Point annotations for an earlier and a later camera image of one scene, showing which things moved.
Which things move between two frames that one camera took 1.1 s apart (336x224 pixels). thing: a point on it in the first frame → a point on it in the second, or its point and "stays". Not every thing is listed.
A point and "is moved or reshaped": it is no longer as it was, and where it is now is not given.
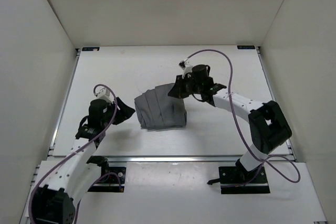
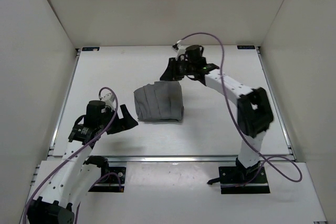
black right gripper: [177, 90] → [171, 74]
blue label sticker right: [245, 47] stays
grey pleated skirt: [156, 109] is moved or reshaped
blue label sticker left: [90, 49] stays
